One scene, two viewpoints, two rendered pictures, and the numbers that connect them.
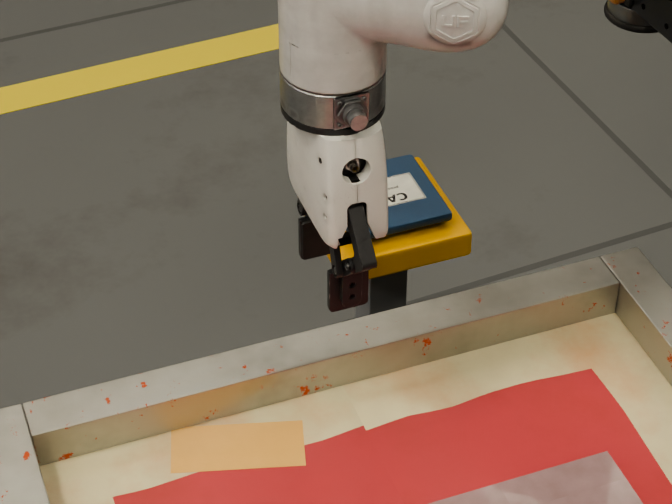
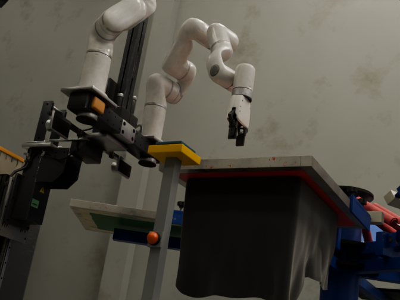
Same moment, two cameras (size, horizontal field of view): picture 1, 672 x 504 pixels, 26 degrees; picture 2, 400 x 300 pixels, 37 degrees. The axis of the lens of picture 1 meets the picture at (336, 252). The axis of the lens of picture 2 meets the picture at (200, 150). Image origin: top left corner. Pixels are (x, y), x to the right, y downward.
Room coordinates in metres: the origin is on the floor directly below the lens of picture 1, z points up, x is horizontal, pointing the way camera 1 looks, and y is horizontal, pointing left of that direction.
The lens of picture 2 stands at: (2.18, 1.44, 0.31)
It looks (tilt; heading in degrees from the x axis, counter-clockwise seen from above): 20 degrees up; 231
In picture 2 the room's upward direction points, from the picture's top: 9 degrees clockwise
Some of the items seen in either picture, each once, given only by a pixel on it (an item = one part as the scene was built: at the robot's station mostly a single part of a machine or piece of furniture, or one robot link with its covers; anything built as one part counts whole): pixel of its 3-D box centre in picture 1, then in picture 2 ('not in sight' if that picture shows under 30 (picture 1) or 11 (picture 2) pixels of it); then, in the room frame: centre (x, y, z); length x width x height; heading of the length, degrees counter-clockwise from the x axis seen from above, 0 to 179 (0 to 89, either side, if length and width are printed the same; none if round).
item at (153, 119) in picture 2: not in sight; (149, 125); (0.89, -0.51, 1.21); 0.16 x 0.13 x 0.15; 114
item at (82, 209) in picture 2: not in sight; (179, 215); (0.22, -1.07, 1.05); 1.08 x 0.61 x 0.23; 140
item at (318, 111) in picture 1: (336, 88); (242, 96); (0.85, 0.00, 1.24); 0.09 x 0.07 x 0.03; 20
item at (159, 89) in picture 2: not in sight; (159, 93); (0.88, -0.50, 1.37); 0.13 x 0.10 x 0.16; 3
